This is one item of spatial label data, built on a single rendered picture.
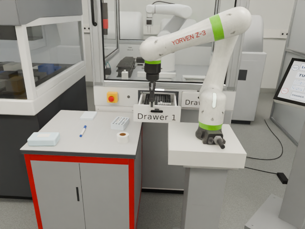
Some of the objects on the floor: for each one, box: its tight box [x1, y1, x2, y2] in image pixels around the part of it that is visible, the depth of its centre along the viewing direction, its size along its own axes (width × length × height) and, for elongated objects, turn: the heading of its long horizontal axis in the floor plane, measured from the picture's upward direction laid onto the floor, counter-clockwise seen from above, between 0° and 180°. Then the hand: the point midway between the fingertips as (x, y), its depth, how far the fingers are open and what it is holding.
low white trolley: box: [20, 110, 143, 229], centre depth 176 cm, size 58×62×76 cm
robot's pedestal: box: [173, 165, 239, 229], centre depth 155 cm, size 30×30×76 cm
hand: (151, 106), depth 152 cm, fingers closed, pressing on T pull
